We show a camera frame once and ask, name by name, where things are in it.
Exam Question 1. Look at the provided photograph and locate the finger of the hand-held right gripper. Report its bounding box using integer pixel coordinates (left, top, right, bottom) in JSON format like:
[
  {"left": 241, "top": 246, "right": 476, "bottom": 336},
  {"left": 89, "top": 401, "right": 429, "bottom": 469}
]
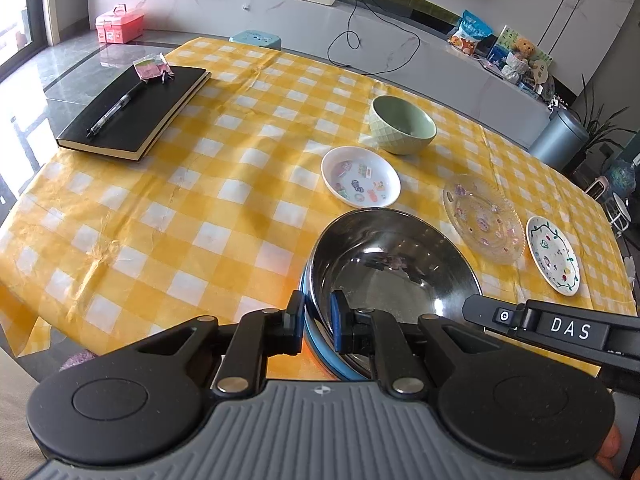
[{"left": 462, "top": 295, "right": 531, "bottom": 334}]

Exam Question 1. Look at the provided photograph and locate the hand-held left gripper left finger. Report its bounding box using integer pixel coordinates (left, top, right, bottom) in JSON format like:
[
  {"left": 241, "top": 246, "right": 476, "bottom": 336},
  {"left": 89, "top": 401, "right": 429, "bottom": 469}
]
[{"left": 131, "top": 290, "right": 306, "bottom": 400}]

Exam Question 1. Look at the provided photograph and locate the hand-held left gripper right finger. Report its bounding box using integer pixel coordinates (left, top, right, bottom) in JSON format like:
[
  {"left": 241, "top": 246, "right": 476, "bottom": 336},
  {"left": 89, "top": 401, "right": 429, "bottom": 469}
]
[{"left": 330, "top": 291, "right": 501, "bottom": 397}]

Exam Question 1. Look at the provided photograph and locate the stainless steel bowl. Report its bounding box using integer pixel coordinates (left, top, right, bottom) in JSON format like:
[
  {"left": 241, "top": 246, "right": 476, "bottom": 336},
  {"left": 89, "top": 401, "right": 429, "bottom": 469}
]
[{"left": 305, "top": 208, "right": 484, "bottom": 382}]

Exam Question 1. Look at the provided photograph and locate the white plate with stickers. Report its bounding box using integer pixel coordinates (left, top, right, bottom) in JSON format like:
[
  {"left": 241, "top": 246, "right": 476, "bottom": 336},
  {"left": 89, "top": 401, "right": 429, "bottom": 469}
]
[{"left": 320, "top": 146, "right": 402, "bottom": 209}]

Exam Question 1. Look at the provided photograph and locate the person's right hand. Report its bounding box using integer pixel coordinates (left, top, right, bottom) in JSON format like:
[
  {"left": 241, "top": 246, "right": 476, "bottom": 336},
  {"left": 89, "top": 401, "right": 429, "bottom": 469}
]
[{"left": 597, "top": 425, "right": 624, "bottom": 469}]

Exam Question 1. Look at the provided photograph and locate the white painted plate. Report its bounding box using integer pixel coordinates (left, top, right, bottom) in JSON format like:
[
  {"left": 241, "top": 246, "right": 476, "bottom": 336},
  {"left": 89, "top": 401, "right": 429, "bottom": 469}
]
[{"left": 526, "top": 215, "right": 581, "bottom": 296}]

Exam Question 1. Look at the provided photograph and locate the clear glass plate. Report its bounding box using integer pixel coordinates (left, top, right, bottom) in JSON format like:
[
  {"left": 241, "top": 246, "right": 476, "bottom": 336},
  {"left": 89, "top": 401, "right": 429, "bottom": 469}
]
[{"left": 443, "top": 175, "right": 525, "bottom": 264}]

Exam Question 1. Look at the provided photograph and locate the white round stand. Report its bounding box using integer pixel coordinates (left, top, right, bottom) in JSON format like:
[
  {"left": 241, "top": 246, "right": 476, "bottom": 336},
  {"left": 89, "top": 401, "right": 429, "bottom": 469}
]
[{"left": 607, "top": 192, "right": 631, "bottom": 239}]

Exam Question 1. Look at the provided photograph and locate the yellow checkered tablecloth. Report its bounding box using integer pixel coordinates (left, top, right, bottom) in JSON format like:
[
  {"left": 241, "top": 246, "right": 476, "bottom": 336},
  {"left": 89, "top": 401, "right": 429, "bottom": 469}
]
[{"left": 0, "top": 37, "right": 637, "bottom": 382}]

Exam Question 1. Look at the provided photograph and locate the pink heater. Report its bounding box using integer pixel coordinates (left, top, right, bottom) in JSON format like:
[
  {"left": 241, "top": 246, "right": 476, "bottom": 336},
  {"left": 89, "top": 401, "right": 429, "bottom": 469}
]
[{"left": 585, "top": 175, "right": 609, "bottom": 201}]

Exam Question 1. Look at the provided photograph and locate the blue water bottle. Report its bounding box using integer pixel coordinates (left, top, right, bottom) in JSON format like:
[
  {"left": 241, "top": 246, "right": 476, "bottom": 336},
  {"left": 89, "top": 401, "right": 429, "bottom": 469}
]
[{"left": 602, "top": 152, "right": 637, "bottom": 196}]

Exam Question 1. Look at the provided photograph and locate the grey trash bin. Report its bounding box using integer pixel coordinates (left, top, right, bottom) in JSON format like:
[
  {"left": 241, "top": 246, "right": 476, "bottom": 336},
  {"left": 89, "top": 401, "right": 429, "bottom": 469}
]
[{"left": 528, "top": 108, "right": 591, "bottom": 171}]

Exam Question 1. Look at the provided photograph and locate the green bowl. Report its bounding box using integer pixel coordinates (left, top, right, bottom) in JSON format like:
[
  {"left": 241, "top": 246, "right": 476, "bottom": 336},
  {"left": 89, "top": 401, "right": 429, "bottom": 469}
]
[{"left": 368, "top": 95, "right": 437, "bottom": 156}]

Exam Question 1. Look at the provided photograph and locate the long-leaf potted plant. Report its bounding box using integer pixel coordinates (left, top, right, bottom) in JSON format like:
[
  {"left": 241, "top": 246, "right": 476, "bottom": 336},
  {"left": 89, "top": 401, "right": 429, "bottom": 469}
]
[{"left": 575, "top": 75, "right": 640, "bottom": 162}]

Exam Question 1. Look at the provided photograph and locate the purple fuzzy thing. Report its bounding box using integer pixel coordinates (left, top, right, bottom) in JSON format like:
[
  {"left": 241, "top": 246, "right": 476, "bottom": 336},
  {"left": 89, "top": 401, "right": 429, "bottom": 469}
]
[{"left": 59, "top": 350, "right": 97, "bottom": 372}]

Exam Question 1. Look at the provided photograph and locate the brown teddy bear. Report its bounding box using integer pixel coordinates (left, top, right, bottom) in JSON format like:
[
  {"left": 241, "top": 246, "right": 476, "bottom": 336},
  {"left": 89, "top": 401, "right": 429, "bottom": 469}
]
[{"left": 505, "top": 37, "right": 537, "bottom": 82}]

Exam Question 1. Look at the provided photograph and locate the black notebook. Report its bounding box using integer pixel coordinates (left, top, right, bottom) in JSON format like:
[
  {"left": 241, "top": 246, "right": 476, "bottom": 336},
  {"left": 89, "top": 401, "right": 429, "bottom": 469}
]
[{"left": 56, "top": 64, "right": 212, "bottom": 162}]

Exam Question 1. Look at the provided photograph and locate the green picture book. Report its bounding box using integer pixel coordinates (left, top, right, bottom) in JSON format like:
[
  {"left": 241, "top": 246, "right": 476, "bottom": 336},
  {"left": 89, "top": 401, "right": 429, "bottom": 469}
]
[{"left": 487, "top": 25, "right": 552, "bottom": 70}]

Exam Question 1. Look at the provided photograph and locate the black pen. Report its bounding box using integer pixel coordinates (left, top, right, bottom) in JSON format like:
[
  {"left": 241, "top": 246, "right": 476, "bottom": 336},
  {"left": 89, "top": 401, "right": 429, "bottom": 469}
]
[{"left": 86, "top": 80, "right": 147, "bottom": 139}]

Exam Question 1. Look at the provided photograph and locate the blue snack bag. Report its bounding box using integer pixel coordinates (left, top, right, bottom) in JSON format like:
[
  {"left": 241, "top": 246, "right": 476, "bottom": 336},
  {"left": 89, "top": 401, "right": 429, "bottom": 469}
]
[{"left": 448, "top": 10, "right": 494, "bottom": 56}]

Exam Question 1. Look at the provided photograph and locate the light blue plastic stool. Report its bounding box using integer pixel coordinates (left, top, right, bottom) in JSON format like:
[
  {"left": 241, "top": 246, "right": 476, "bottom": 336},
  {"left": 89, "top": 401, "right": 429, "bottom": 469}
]
[{"left": 228, "top": 30, "right": 282, "bottom": 51}]

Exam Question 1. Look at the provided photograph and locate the small pink packet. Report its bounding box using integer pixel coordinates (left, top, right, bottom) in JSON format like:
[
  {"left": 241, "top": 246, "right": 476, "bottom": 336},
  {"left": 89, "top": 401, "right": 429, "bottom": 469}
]
[{"left": 132, "top": 54, "right": 176, "bottom": 84}]

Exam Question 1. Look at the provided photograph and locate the pink storage box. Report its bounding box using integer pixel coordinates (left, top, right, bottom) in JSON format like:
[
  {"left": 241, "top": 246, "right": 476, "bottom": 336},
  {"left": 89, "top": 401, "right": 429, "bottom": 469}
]
[{"left": 95, "top": 4, "right": 145, "bottom": 44}]

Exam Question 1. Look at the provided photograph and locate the black cable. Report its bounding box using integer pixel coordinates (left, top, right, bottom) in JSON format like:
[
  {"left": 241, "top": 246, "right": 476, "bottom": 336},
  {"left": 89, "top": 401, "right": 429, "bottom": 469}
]
[{"left": 327, "top": 0, "right": 422, "bottom": 75}]

